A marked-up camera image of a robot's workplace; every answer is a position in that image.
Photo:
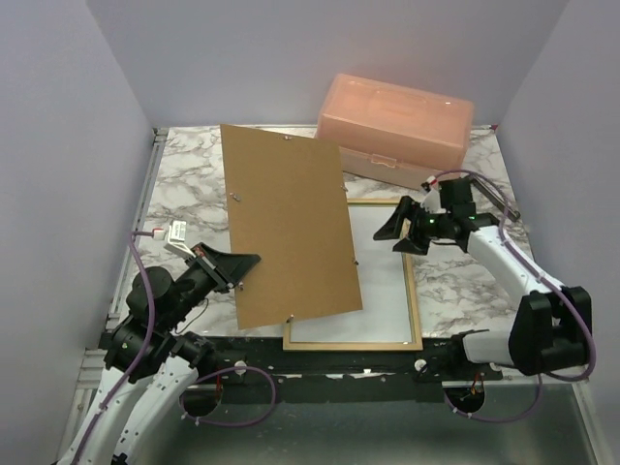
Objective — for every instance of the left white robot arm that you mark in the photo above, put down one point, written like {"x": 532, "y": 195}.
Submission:
{"x": 130, "y": 401}

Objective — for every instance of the black metal clamp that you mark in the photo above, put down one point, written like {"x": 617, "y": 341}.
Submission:
{"x": 495, "y": 199}

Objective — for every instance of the green and wood picture frame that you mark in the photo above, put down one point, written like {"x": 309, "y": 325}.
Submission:
{"x": 414, "y": 300}

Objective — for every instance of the glossy photo print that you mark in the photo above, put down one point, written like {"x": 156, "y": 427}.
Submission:
{"x": 382, "y": 290}

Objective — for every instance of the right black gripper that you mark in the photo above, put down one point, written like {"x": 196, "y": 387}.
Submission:
{"x": 391, "y": 230}

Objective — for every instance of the brown frame backing board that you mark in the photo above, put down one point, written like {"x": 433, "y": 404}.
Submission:
{"x": 287, "y": 203}

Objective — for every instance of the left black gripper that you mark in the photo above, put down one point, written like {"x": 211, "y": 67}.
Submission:
{"x": 227, "y": 269}

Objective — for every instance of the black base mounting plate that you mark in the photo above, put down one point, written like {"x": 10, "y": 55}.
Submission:
{"x": 248, "y": 370}

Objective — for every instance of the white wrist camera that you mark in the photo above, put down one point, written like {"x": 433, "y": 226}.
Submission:
{"x": 431, "y": 201}
{"x": 174, "y": 238}

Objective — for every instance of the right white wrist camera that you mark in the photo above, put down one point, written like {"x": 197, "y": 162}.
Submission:
{"x": 431, "y": 201}

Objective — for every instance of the aluminium rail frame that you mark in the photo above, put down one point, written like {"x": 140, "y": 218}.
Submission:
{"x": 216, "y": 316}

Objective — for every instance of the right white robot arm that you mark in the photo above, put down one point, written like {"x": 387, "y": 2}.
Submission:
{"x": 552, "y": 327}

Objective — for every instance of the orange translucent plastic box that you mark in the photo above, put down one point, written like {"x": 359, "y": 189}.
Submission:
{"x": 395, "y": 134}

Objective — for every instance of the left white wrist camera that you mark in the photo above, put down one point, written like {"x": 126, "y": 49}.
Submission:
{"x": 174, "y": 238}

